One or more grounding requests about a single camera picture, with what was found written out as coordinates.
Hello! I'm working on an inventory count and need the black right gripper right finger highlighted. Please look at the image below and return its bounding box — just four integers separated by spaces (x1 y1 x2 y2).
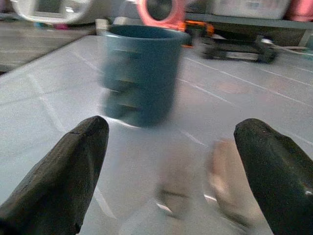
233 118 313 235

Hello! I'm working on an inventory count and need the white round appliance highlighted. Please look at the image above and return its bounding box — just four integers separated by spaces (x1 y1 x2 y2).
11 0 111 25

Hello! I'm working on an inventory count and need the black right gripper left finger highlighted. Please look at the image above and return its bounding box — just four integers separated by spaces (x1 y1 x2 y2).
0 116 110 235

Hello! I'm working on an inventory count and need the pink round appliance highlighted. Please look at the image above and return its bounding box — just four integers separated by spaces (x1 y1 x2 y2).
136 0 189 31

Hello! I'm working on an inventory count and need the grey shelf board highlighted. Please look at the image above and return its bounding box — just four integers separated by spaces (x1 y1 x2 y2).
184 12 313 47

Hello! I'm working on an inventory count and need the beige wooden spoon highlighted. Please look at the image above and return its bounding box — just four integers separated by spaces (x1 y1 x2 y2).
155 138 267 230

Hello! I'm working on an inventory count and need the blue ribbed cup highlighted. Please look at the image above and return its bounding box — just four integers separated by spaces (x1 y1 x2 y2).
99 24 190 128

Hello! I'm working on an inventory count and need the white storage box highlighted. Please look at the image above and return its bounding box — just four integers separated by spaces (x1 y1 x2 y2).
211 0 291 20

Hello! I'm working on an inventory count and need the black and orange tool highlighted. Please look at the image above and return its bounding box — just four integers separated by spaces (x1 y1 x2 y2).
180 20 279 64

